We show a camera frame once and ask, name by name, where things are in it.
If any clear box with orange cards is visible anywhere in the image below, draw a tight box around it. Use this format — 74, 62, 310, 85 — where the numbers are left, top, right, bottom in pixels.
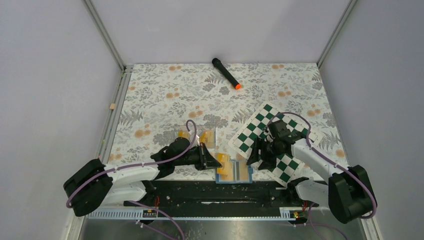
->
173, 123, 217, 149

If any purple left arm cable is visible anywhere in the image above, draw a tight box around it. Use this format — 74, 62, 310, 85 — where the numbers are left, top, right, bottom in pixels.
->
65, 119, 198, 210

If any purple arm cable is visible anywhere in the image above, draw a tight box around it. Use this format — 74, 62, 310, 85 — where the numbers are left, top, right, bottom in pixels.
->
65, 119, 198, 210
264, 111, 379, 220

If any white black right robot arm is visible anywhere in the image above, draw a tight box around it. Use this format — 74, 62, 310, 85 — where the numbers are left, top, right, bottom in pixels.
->
247, 120, 378, 224

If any floral tablecloth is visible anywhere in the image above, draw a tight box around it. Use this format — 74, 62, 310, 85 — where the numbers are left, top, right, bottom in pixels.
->
107, 63, 347, 165

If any blue card holder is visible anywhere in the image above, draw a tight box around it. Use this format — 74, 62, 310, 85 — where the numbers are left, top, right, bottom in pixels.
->
215, 160, 253, 184

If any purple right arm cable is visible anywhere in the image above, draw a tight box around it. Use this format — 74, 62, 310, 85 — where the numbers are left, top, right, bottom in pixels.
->
264, 111, 379, 220

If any orange credit card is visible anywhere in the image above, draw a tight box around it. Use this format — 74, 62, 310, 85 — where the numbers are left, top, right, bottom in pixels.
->
238, 162, 249, 182
215, 153, 234, 179

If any slotted cable duct rail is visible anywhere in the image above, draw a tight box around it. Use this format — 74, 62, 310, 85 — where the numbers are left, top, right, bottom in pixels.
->
87, 207, 302, 221

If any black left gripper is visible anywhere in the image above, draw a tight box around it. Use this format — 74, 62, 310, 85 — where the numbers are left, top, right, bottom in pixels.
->
174, 142, 222, 171

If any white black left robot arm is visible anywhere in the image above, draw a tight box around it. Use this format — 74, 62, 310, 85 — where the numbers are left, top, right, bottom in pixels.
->
63, 137, 222, 217

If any green white checkered board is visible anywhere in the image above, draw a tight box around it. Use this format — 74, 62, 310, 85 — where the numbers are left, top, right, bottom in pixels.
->
228, 102, 323, 187

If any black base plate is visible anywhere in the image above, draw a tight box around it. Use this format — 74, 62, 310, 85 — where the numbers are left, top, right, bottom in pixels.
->
138, 180, 312, 215

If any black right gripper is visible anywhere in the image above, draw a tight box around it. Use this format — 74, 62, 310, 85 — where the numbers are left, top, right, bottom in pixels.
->
246, 136, 286, 171

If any black marker orange tip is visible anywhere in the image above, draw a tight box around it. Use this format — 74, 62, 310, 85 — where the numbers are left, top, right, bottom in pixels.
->
211, 58, 242, 90

